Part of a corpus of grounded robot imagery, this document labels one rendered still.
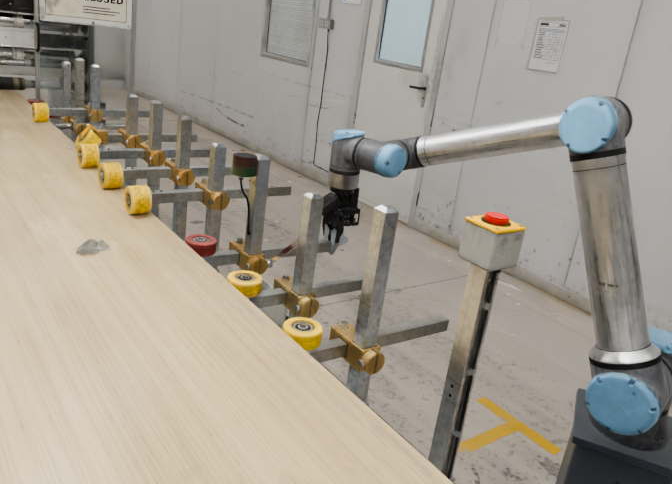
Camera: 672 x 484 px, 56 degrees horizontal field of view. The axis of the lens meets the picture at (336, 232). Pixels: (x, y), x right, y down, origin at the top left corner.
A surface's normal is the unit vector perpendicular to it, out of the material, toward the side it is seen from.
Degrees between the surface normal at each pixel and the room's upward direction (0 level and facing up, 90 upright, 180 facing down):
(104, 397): 0
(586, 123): 83
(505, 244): 90
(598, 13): 90
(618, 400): 95
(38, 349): 0
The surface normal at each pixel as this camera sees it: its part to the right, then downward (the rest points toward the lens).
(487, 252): -0.81, 0.09
